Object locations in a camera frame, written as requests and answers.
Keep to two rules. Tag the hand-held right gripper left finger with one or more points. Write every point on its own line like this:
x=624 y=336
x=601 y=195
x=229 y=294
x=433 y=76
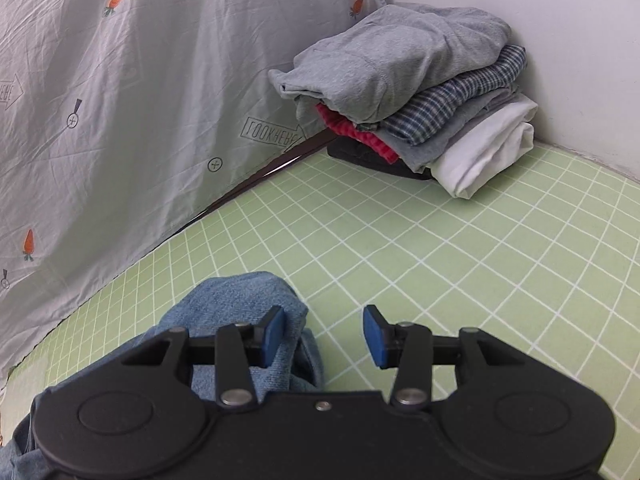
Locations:
x=273 y=332

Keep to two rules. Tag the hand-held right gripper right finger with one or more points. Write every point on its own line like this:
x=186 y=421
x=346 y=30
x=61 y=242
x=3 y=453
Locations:
x=374 y=332

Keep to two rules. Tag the blue denim jeans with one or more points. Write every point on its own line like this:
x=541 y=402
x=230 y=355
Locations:
x=250 y=310

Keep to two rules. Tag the black folded garment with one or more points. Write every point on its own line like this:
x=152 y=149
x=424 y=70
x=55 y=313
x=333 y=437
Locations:
x=372 y=160

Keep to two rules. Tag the red folded garment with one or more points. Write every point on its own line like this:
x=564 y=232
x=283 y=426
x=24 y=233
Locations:
x=355 y=132

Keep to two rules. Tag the light grey folded garment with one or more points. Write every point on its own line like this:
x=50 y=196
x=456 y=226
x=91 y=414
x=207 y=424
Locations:
x=450 y=137

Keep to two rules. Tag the white folded garment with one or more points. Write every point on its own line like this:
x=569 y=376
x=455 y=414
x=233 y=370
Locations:
x=492 y=147

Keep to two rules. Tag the blue plaid folded shirt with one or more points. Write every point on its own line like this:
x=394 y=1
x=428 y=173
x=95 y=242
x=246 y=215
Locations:
x=450 y=100

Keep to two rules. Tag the grey carrot print sheet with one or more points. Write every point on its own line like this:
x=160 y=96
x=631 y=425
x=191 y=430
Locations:
x=125 y=110

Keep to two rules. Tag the grey folded sweatshirt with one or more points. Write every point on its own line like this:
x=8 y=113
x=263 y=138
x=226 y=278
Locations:
x=380 y=55

